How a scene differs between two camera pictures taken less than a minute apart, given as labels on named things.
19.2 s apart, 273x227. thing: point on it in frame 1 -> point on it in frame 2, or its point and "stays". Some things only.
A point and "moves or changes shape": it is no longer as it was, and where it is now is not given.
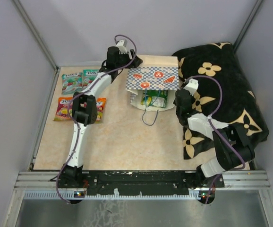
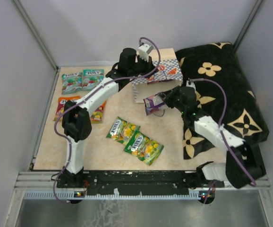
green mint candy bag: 88,75 stays
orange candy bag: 101,103 stays
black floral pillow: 225,93 stays
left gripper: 137,62 -> 149,65
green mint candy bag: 72,83 stays
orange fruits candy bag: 64,109 stays
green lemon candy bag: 158,98 -> 123,131
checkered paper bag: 152,84 moves or changes shape
